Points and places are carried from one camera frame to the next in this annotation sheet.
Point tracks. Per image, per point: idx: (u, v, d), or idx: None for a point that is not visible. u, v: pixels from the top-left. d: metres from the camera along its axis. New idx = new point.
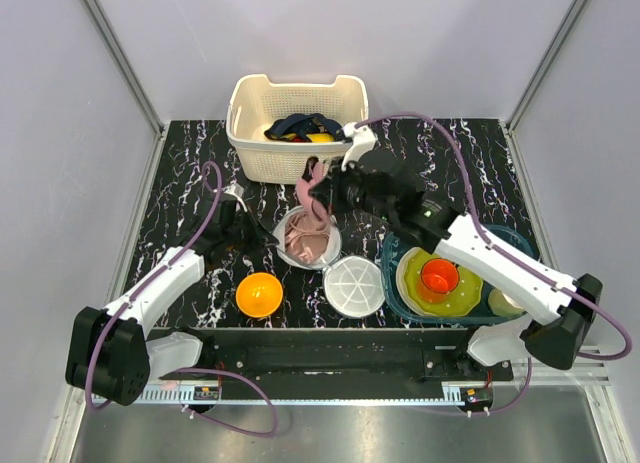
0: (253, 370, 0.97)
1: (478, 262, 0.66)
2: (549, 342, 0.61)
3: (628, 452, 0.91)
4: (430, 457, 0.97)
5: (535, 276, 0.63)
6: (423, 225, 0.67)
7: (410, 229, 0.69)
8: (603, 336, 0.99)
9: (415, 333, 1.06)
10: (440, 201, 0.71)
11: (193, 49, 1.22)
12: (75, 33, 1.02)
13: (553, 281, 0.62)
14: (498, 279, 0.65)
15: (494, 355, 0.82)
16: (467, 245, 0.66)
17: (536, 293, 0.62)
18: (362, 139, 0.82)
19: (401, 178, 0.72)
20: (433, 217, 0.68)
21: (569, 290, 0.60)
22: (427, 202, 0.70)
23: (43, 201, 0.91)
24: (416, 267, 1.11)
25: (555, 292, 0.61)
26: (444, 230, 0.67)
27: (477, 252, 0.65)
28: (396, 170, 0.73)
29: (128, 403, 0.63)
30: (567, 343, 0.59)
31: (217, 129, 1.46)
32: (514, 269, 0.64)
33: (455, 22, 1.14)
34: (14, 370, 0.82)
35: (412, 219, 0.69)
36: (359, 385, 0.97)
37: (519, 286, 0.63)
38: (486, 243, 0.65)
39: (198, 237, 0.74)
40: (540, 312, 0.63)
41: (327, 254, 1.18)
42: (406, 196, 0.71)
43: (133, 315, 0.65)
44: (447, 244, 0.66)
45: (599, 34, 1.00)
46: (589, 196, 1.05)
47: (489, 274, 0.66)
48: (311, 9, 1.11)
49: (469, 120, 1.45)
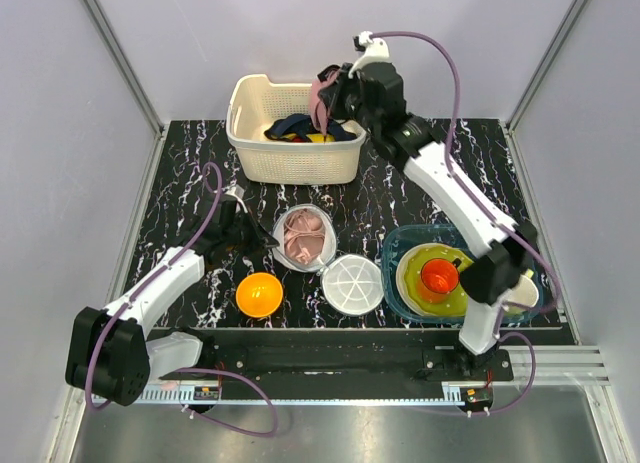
0: (253, 370, 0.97)
1: (437, 186, 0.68)
2: (475, 271, 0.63)
3: (628, 452, 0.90)
4: (430, 457, 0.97)
5: (481, 211, 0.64)
6: (400, 142, 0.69)
7: (386, 141, 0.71)
8: (603, 336, 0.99)
9: (415, 333, 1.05)
10: (424, 124, 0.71)
11: (193, 49, 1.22)
12: (75, 33, 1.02)
13: (494, 218, 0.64)
14: (448, 205, 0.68)
15: (476, 334, 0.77)
16: (431, 169, 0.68)
17: (476, 225, 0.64)
18: (376, 49, 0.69)
19: (395, 91, 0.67)
20: (413, 137, 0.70)
21: (507, 229, 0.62)
22: (411, 122, 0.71)
23: (43, 201, 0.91)
24: (416, 267, 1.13)
25: (493, 228, 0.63)
26: (416, 151, 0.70)
27: (438, 177, 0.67)
28: (393, 84, 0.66)
29: (128, 403, 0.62)
30: (487, 270, 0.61)
31: (217, 129, 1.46)
32: (465, 199, 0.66)
33: (454, 22, 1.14)
34: (14, 370, 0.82)
35: (393, 135, 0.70)
36: (359, 385, 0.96)
37: (464, 215, 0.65)
38: (449, 171, 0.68)
39: (198, 237, 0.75)
40: (475, 243, 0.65)
41: (326, 255, 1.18)
42: (394, 109, 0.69)
43: (133, 315, 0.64)
44: (413, 163, 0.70)
45: (599, 33, 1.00)
46: (589, 196, 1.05)
47: (441, 199, 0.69)
48: (311, 9, 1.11)
49: (469, 120, 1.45)
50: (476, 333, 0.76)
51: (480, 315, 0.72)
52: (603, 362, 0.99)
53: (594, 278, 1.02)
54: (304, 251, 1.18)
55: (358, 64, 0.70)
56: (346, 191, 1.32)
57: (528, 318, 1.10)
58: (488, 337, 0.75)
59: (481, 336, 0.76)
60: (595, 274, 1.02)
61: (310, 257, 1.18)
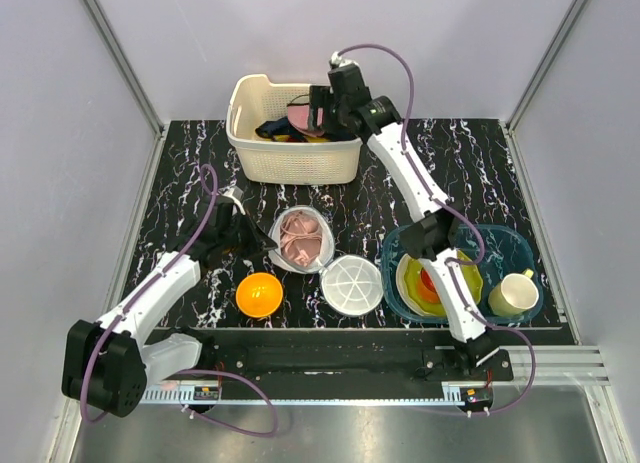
0: (253, 370, 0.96)
1: (392, 161, 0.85)
2: (410, 231, 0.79)
3: (628, 452, 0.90)
4: (430, 457, 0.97)
5: (421, 185, 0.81)
6: (364, 117, 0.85)
7: (354, 118, 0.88)
8: (603, 335, 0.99)
9: (415, 333, 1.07)
10: (387, 106, 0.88)
11: (193, 49, 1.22)
12: (75, 33, 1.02)
13: (431, 192, 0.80)
14: (399, 178, 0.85)
15: (452, 315, 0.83)
16: (388, 145, 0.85)
17: (416, 197, 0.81)
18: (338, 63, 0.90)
19: (354, 79, 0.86)
20: (375, 114, 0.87)
21: (439, 201, 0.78)
22: (375, 103, 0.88)
23: (43, 201, 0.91)
24: (416, 267, 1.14)
25: (430, 201, 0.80)
26: (378, 128, 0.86)
27: (392, 153, 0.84)
28: (351, 72, 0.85)
29: (125, 415, 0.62)
30: (418, 231, 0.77)
31: (217, 129, 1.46)
32: (410, 174, 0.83)
33: (455, 21, 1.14)
34: (14, 370, 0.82)
35: (359, 112, 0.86)
36: (359, 385, 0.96)
37: (409, 187, 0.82)
38: (402, 149, 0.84)
39: (193, 242, 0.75)
40: (414, 210, 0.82)
41: (323, 257, 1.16)
42: (357, 95, 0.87)
43: (126, 328, 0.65)
44: (375, 137, 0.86)
45: (599, 34, 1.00)
46: (589, 195, 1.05)
47: (395, 173, 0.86)
48: (311, 8, 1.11)
49: (469, 120, 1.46)
50: (453, 316, 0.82)
51: (441, 289, 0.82)
52: (602, 362, 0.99)
53: (595, 279, 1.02)
54: (303, 253, 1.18)
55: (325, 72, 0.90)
56: (346, 191, 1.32)
57: (528, 318, 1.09)
58: (458, 311, 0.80)
59: (455, 315, 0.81)
60: (595, 274, 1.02)
61: (309, 258, 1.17)
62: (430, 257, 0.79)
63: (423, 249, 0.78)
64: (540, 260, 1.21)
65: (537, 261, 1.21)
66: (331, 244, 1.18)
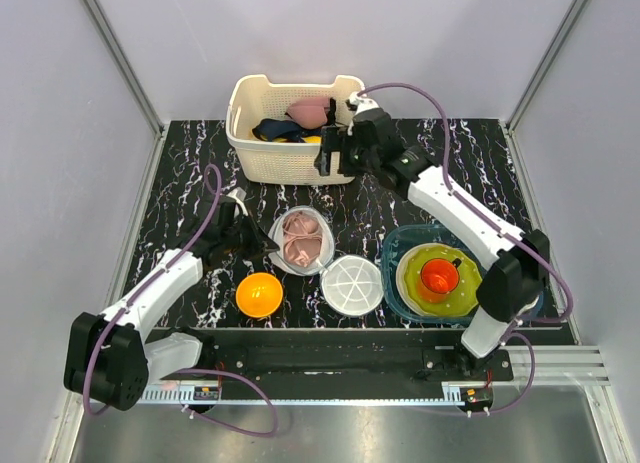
0: (253, 370, 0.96)
1: (439, 205, 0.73)
2: (489, 288, 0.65)
3: (628, 452, 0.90)
4: (431, 457, 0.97)
5: (484, 223, 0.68)
6: (397, 170, 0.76)
7: (386, 173, 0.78)
8: (603, 336, 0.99)
9: (415, 333, 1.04)
10: (419, 153, 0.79)
11: (193, 49, 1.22)
12: (76, 33, 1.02)
13: (499, 228, 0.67)
14: (453, 224, 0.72)
15: (480, 340, 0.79)
16: (431, 190, 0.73)
17: (482, 237, 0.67)
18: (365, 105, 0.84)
19: (385, 129, 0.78)
20: (410, 165, 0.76)
21: (512, 237, 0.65)
22: (408, 154, 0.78)
23: (43, 200, 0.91)
24: (416, 267, 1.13)
25: (500, 238, 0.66)
26: (416, 176, 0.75)
27: (439, 196, 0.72)
28: (381, 121, 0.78)
29: (127, 408, 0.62)
30: (502, 286, 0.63)
31: (217, 129, 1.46)
32: (467, 214, 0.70)
33: (455, 22, 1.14)
34: (14, 369, 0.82)
35: (390, 166, 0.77)
36: (359, 385, 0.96)
37: (469, 229, 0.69)
38: (448, 190, 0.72)
39: (197, 239, 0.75)
40: (486, 257, 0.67)
41: (323, 258, 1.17)
42: (389, 146, 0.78)
43: (130, 320, 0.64)
44: (415, 188, 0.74)
45: (598, 34, 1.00)
46: (589, 195, 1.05)
47: (447, 219, 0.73)
48: (311, 9, 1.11)
49: (469, 120, 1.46)
50: (479, 339, 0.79)
51: (487, 324, 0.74)
52: (602, 362, 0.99)
53: (595, 279, 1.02)
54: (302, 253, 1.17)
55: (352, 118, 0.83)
56: (345, 192, 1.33)
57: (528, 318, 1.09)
58: (491, 342, 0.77)
59: (485, 341, 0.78)
60: (595, 274, 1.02)
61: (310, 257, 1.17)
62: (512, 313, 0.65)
63: (511, 308, 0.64)
64: None
65: None
66: (331, 247, 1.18)
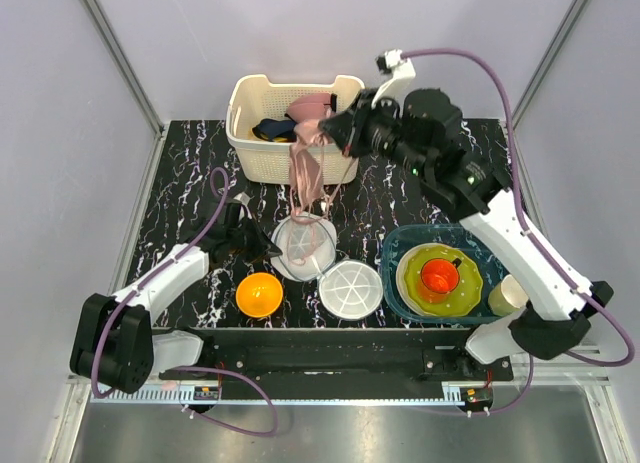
0: (253, 370, 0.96)
1: (505, 244, 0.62)
2: (547, 334, 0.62)
3: (628, 452, 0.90)
4: (431, 457, 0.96)
5: (559, 275, 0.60)
6: (463, 189, 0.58)
7: (445, 189, 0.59)
8: (604, 336, 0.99)
9: (415, 333, 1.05)
10: (483, 165, 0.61)
11: (193, 48, 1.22)
12: (76, 33, 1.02)
13: (573, 283, 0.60)
14: (520, 268, 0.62)
15: (492, 352, 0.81)
16: (501, 227, 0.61)
17: (555, 291, 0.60)
18: (403, 72, 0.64)
19: (453, 127, 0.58)
20: (475, 185, 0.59)
21: (586, 297, 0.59)
22: (471, 166, 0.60)
23: (43, 200, 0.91)
24: (416, 267, 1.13)
25: (572, 294, 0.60)
26: (485, 205, 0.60)
27: (511, 235, 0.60)
28: (451, 118, 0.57)
29: (132, 391, 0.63)
30: (567, 343, 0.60)
31: (217, 129, 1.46)
32: (539, 260, 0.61)
33: (455, 21, 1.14)
34: (14, 368, 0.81)
35: (451, 181, 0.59)
36: (360, 385, 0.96)
37: (539, 280, 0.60)
38: (522, 229, 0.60)
39: (204, 233, 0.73)
40: (550, 309, 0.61)
41: (323, 263, 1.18)
42: (449, 152, 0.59)
43: (141, 302, 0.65)
44: (482, 219, 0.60)
45: (599, 33, 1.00)
46: (589, 194, 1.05)
47: (510, 257, 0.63)
48: (310, 8, 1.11)
49: (469, 120, 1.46)
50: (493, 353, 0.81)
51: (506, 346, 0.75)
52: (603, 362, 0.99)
53: (595, 278, 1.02)
54: (309, 126, 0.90)
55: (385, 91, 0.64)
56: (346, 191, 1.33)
57: None
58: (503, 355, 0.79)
59: (495, 352, 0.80)
60: (596, 274, 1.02)
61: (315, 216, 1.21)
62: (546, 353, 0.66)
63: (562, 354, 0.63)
64: None
65: None
66: (334, 254, 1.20)
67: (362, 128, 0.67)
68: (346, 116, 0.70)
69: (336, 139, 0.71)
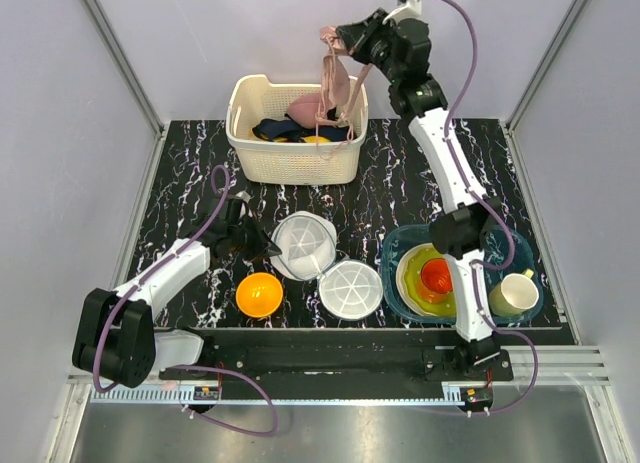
0: (253, 370, 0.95)
1: (431, 145, 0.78)
2: (443, 222, 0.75)
3: (628, 452, 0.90)
4: (431, 457, 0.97)
5: (459, 175, 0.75)
6: (410, 99, 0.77)
7: (398, 96, 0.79)
8: (603, 336, 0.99)
9: (415, 333, 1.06)
10: (437, 87, 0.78)
11: (193, 49, 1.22)
12: (76, 34, 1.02)
13: (469, 184, 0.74)
14: (435, 167, 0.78)
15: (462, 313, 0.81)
16: (429, 130, 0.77)
17: (452, 187, 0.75)
18: (414, 5, 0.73)
19: (419, 56, 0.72)
20: (423, 98, 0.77)
21: (476, 195, 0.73)
22: (425, 86, 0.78)
23: (43, 201, 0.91)
24: (415, 267, 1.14)
25: (465, 193, 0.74)
26: (422, 111, 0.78)
27: (434, 138, 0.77)
28: (421, 46, 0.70)
29: (134, 385, 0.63)
30: (449, 224, 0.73)
31: (217, 129, 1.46)
32: (449, 161, 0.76)
33: (455, 21, 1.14)
34: (14, 368, 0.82)
35: (406, 92, 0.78)
36: (359, 385, 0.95)
37: (445, 175, 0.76)
38: (444, 136, 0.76)
39: (204, 230, 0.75)
40: (448, 202, 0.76)
41: (323, 263, 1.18)
42: (416, 69, 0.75)
43: (142, 296, 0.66)
44: (417, 121, 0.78)
45: (598, 34, 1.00)
46: (589, 194, 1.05)
47: (431, 158, 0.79)
48: (311, 8, 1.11)
49: (469, 120, 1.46)
50: (463, 313, 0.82)
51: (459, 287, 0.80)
52: (603, 362, 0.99)
53: (596, 279, 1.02)
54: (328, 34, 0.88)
55: (394, 15, 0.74)
56: (346, 191, 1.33)
57: (528, 318, 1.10)
58: (468, 308, 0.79)
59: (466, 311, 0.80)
60: (596, 275, 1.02)
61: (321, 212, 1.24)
62: (456, 254, 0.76)
63: (450, 245, 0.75)
64: (540, 259, 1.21)
65: (537, 261, 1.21)
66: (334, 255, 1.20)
67: (366, 40, 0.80)
68: (361, 26, 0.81)
69: (345, 43, 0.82)
